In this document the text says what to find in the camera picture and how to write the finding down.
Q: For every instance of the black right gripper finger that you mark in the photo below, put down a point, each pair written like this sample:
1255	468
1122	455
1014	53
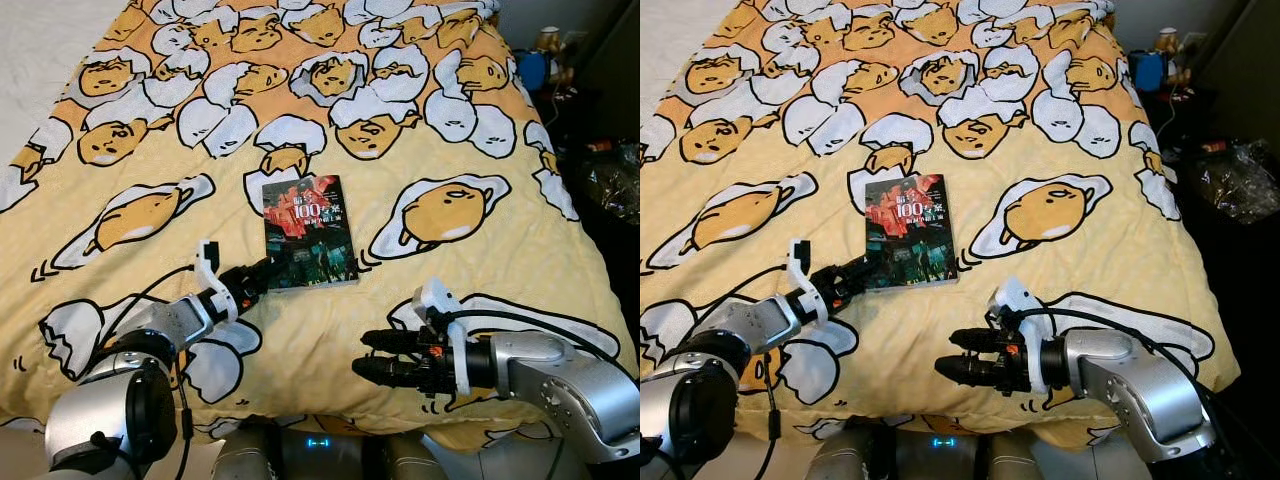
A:
390	340
385	373
970	372
975	340

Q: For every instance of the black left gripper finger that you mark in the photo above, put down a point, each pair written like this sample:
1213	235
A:
280	281
870	265
876	280
270	266

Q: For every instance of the dark cover book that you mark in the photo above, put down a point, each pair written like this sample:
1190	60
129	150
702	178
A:
310	230
910	230

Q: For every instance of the yellow egg print blanket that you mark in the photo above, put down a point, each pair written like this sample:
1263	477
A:
330	120
1050	140

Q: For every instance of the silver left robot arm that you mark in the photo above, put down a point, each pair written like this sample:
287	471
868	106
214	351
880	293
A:
700	400
110	400

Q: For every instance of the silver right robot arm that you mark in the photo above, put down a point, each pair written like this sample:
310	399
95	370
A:
560	390
1130	380

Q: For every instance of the grey robot right leg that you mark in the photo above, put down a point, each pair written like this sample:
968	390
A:
400	460
1008	460

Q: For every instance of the dark wooden nightstand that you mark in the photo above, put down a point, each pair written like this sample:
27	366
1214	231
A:
1250	300
610	270

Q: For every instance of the clear plastic bag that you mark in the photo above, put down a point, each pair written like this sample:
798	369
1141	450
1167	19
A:
1235	180
615	180

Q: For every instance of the white quilted mattress cover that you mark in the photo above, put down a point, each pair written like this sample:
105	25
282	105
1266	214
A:
40	60
670	25

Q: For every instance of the blue container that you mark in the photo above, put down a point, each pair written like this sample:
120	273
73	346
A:
1150	72
533	70

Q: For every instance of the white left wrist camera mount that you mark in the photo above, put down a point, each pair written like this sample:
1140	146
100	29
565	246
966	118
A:
803	275
212	280

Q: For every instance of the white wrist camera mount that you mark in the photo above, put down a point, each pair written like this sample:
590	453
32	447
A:
212	280
803	275
1012	298
437	298

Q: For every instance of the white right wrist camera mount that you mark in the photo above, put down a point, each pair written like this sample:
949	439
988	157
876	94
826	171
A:
1012	298
437	298

